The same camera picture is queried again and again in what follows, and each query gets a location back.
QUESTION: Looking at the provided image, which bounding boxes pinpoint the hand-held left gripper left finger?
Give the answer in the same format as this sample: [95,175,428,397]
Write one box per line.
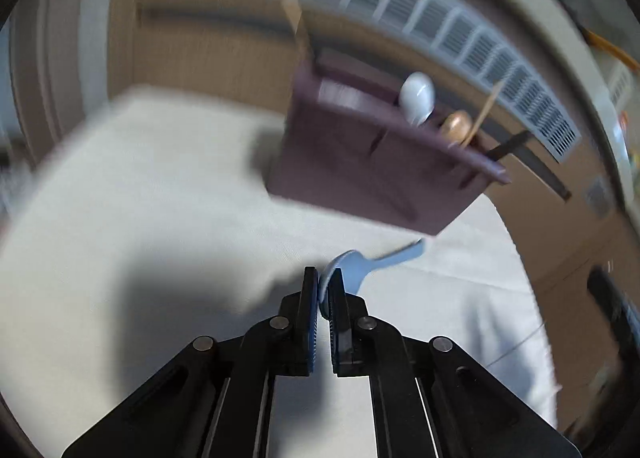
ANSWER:
[60,265,319,458]

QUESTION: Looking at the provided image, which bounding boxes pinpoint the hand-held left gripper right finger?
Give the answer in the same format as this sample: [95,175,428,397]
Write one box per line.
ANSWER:
[327,269,581,458]

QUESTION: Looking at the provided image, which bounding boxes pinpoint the light blue spoon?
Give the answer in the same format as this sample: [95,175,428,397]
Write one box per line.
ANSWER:
[317,237,427,321]

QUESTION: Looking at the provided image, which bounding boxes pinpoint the maroon plastic utensil bin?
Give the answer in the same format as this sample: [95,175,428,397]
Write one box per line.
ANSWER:
[265,51,512,238]

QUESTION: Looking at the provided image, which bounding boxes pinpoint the wooden chopstick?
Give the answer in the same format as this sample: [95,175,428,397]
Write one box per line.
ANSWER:
[462,80,507,148]

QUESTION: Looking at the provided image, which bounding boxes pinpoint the wooden spoon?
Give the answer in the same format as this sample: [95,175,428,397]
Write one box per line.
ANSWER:
[440,111,473,146]

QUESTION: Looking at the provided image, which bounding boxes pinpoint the white ceramic spoon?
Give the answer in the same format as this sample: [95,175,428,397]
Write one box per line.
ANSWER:
[398,71,436,128]

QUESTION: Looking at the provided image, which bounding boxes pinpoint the small grey vent grille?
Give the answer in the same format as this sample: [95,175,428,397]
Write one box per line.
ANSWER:
[585,175,613,216]

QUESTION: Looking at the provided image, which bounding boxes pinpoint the cream tablecloth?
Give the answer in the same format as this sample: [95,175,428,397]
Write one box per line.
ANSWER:
[0,83,558,458]

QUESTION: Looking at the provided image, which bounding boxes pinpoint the wooden kitchen cabinet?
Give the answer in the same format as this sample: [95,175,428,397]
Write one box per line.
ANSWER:
[10,0,631,434]

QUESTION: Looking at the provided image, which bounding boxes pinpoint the long grey vent grille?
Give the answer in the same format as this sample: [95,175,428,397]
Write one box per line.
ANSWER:
[232,0,583,164]

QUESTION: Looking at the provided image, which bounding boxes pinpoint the frying pan with orange handle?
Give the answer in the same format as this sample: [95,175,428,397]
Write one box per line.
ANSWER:
[582,26,640,70]

